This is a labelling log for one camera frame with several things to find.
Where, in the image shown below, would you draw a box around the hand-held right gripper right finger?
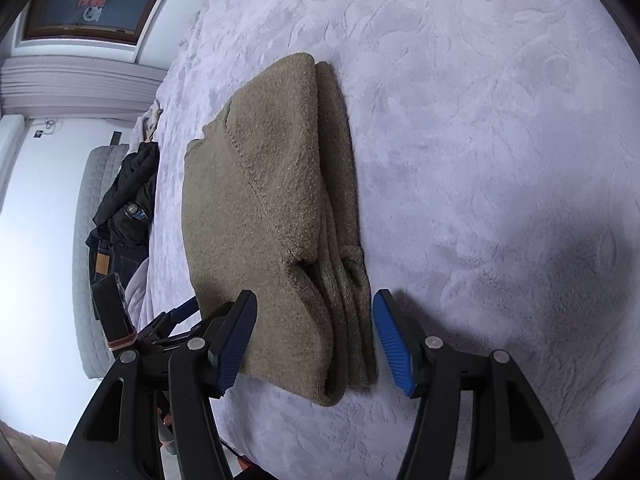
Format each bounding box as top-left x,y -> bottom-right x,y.
372,289 -> 576,480

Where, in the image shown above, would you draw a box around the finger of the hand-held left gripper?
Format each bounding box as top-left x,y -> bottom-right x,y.
160,296 -> 202,324

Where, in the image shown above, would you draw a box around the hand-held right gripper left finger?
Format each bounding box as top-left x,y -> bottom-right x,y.
55,289 -> 259,480

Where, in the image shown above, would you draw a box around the taupe knit sweater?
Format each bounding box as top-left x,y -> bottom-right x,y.
181,51 -> 379,407

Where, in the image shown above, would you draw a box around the person's left hand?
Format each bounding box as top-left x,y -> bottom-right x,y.
156,406 -> 177,457

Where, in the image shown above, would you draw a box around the lilac quilt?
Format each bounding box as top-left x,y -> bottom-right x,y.
124,257 -> 151,326

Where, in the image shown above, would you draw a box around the dark blue jeans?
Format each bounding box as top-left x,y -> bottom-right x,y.
86,232 -> 151,286

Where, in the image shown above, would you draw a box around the grey quilted headboard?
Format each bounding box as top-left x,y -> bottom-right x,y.
72,144 -> 132,380

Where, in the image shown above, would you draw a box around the black jacket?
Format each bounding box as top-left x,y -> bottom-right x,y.
92,141 -> 161,247

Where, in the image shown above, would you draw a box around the beige cloth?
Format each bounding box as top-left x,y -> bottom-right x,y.
0,417 -> 58,480

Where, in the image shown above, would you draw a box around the small white cloth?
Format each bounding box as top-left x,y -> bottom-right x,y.
141,101 -> 163,142

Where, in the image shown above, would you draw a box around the pale lilac plush blanket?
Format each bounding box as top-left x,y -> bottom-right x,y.
145,0 -> 636,480

